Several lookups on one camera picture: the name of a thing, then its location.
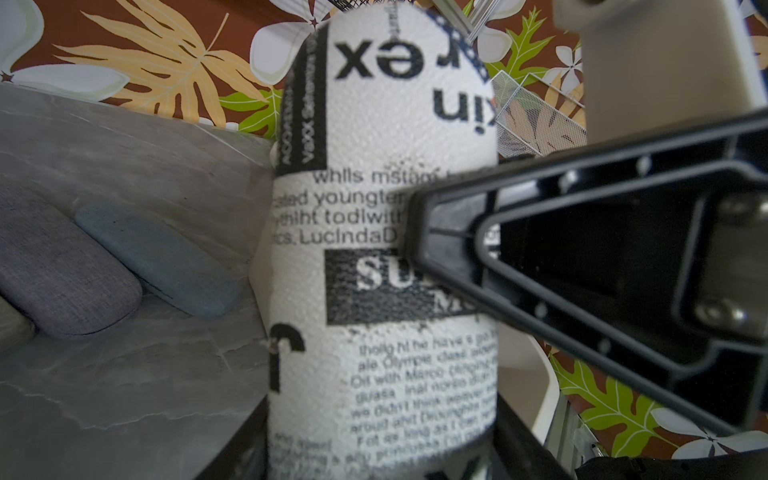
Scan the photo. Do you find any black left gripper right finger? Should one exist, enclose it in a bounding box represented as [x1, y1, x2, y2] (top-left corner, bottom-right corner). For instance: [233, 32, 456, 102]
[491, 398, 570, 480]

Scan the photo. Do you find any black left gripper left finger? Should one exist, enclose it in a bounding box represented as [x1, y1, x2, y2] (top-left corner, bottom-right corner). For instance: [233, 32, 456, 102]
[195, 398, 268, 480]

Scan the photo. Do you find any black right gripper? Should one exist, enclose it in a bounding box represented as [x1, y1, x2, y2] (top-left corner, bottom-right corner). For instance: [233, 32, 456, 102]
[405, 119, 767, 432]

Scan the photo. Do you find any cream plastic storage box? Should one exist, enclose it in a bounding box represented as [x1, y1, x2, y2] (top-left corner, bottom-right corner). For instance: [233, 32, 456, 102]
[498, 324, 560, 444]

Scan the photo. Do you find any purple fabric glasses case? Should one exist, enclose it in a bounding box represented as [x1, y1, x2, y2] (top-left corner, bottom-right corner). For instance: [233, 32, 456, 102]
[1, 183, 143, 339]

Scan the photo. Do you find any grey stone block case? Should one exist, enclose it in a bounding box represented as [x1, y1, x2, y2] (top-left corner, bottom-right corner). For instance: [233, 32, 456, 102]
[0, 298, 36, 354]

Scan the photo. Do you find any light blue fabric glasses case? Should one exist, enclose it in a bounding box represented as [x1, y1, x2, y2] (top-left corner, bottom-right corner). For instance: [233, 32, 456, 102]
[74, 202, 241, 318]

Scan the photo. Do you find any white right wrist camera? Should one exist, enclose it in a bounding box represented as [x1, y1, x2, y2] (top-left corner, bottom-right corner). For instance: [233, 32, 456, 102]
[553, 0, 767, 144]

